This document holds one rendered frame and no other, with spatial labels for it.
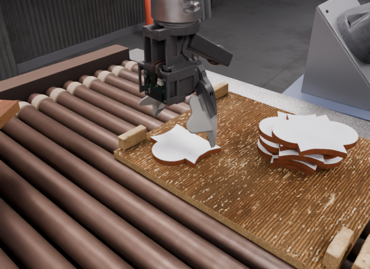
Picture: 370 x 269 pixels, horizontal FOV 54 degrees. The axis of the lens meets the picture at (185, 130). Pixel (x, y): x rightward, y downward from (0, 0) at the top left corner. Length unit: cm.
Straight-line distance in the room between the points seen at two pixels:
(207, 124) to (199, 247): 19
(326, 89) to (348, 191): 47
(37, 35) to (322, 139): 338
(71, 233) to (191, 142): 26
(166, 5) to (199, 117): 18
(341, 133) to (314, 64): 43
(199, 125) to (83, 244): 24
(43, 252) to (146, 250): 14
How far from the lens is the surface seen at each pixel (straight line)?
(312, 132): 63
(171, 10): 53
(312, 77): 106
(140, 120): 81
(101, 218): 58
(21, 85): 97
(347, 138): 63
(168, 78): 53
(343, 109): 102
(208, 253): 52
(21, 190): 66
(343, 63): 102
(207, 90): 57
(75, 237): 56
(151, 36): 54
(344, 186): 64
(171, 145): 66
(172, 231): 54
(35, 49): 379
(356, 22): 102
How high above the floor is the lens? 132
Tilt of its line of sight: 32 degrees down
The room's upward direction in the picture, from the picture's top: straight up
